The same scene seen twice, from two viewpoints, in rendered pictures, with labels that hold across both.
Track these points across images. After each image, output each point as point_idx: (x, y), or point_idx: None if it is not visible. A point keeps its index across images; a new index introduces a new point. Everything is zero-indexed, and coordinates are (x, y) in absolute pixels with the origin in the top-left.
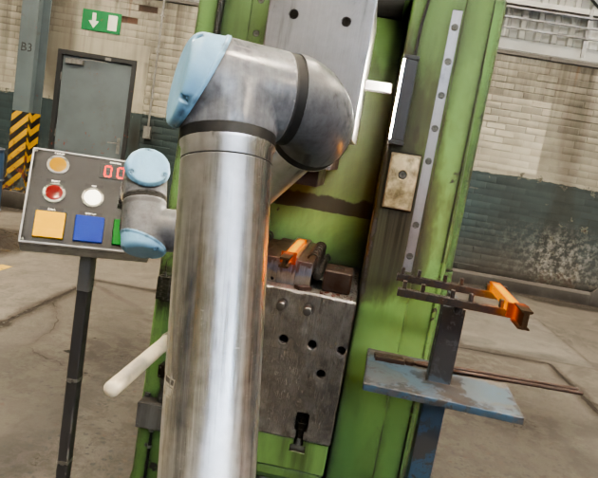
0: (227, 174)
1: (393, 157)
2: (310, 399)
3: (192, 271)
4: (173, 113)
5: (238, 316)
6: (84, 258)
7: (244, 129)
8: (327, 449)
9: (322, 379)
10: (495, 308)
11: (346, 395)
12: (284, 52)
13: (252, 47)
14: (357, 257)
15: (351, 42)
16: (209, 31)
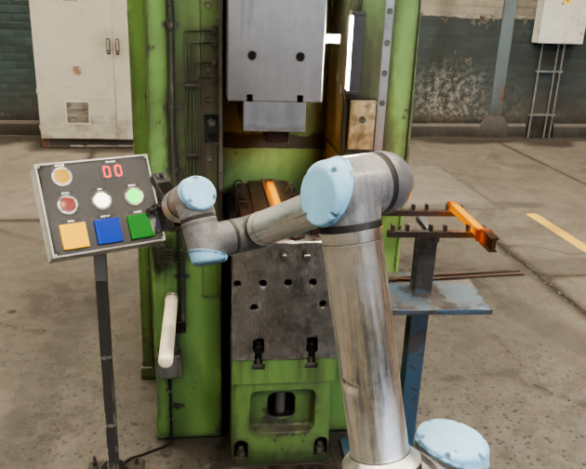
0: (367, 257)
1: (352, 105)
2: (317, 325)
3: (357, 321)
4: (324, 222)
5: (388, 340)
6: None
7: (372, 225)
8: (335, 359)
9: (325, 308)
10: (464, 233)
11: None
12: (378, 160)
13: (363, 167)
14: None
15: (310, 13)
16: (161, 8)
